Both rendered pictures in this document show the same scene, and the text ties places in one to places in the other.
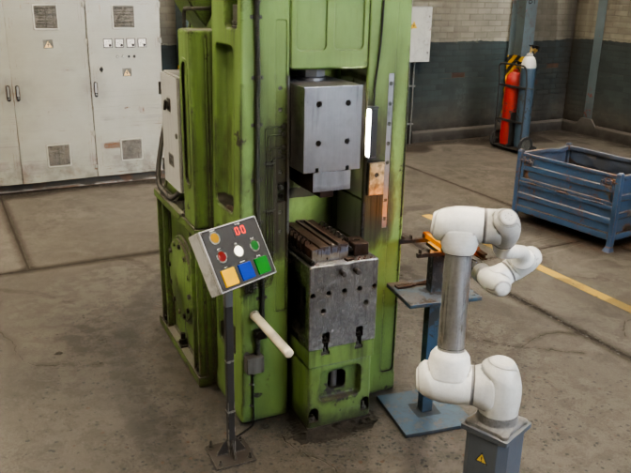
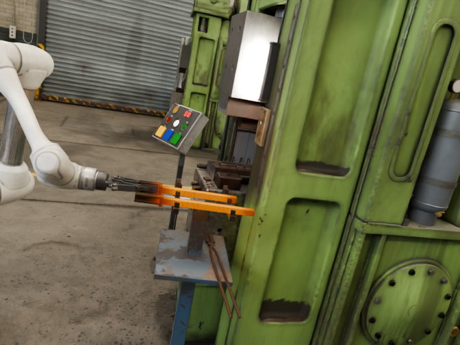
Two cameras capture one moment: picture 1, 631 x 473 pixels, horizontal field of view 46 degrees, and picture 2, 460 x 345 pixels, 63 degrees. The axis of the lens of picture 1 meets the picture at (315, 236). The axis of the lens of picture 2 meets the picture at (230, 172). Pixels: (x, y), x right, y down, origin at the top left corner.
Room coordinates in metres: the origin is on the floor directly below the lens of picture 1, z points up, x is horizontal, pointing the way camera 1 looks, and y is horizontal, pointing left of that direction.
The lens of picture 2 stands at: (3.80, -2.02, 1.49)
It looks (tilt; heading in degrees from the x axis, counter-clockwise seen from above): 15 degrees down; 99
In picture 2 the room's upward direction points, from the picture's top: 11 degrees clockwise
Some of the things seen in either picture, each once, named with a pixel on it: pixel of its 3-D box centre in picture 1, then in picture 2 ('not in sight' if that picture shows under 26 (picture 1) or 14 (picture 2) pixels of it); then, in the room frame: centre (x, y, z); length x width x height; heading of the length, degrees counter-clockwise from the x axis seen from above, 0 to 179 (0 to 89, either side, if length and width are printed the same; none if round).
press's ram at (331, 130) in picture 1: (322, 121); (272, 62); (3.61, -0.02, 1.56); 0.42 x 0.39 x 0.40; 25
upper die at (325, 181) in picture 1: (313, 171); (259, 109); (3.59, 0.02, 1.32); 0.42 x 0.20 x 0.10; 25
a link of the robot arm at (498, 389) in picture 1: (498, 385); not in sight; (2.48, -0.71, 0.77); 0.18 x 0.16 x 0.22; 79
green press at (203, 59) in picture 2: not in sight; (233, 72); (2.43, 5.10, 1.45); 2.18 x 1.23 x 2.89; 28
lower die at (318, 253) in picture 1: (312, 239); (246, 172); (3.59, 0.02, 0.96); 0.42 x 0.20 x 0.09; 25
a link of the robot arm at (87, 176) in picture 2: (482, 273); (90, 179); (3.07, -0.75, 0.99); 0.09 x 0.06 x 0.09; 108
